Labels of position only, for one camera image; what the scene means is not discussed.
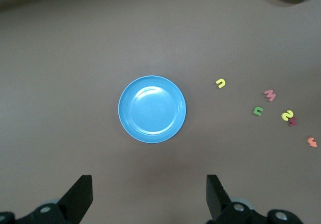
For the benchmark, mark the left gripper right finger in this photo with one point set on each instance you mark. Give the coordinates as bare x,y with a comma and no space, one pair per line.
218,201

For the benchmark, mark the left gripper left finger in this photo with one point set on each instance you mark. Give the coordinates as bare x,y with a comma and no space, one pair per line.
80,196

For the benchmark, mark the green foam letter u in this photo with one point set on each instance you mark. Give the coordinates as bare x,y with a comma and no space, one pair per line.
257,108

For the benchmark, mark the yellow foam number two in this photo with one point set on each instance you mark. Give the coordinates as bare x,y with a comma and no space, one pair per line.
286,116

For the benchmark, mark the yellow foam letter u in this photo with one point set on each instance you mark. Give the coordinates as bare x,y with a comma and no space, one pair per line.
222,81

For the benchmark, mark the maroon foam letter N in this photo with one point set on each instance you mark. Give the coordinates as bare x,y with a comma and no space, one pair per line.
293,121

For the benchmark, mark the brown table cloth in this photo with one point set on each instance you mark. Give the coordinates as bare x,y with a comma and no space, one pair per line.
75,83

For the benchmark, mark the blue plate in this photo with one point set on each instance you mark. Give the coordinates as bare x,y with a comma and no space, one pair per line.
152,108

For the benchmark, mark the pink foam letter w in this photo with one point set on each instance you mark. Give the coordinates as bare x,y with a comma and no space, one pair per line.
270,96

